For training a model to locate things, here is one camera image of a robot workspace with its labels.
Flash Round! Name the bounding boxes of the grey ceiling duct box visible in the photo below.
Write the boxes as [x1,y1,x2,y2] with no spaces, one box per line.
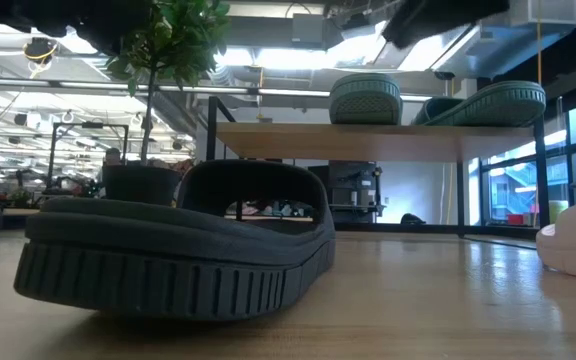
[291,13,327,46]

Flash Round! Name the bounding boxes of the green rubber slide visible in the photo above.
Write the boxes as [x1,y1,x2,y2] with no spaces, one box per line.
[328,73,403,126]
[411,80,547,127]

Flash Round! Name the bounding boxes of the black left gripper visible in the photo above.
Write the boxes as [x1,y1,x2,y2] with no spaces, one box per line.
[70,0,154,57]

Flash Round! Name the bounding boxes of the wooden shelf with black legs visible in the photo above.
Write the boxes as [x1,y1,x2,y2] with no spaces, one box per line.
[206,96,552,239]

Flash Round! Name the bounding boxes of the black ceiling device yellow cable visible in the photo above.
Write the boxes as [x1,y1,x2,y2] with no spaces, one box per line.
[22,37,59,66]

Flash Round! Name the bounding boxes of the long grey ceiling pipe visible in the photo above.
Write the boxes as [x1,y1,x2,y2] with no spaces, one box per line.
[0,76,434,101]

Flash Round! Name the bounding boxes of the small red object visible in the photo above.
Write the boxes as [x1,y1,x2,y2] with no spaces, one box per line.
[70,180,93,199]

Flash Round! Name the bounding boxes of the black equipment cabinet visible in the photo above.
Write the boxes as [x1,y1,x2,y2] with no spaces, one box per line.
[308,160,385,224]

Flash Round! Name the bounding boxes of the black metal stand frame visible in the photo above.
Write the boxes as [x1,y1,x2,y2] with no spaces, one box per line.
[46,122,130,191]

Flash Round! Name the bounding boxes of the black plant pot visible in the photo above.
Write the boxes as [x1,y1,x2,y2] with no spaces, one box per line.
[101,163,184,207]

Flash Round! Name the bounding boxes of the black metal rig frame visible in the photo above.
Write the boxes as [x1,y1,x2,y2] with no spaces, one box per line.
[2,214,539,240]

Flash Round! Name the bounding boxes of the small green background plant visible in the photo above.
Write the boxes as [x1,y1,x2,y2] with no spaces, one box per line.
[10,187,34,209]

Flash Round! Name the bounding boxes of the green leafy artificial plant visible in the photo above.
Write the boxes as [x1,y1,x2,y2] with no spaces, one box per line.
[105,0,232,166]

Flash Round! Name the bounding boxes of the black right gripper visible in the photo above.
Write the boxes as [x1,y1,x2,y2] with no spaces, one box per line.
[381,0,512,50]

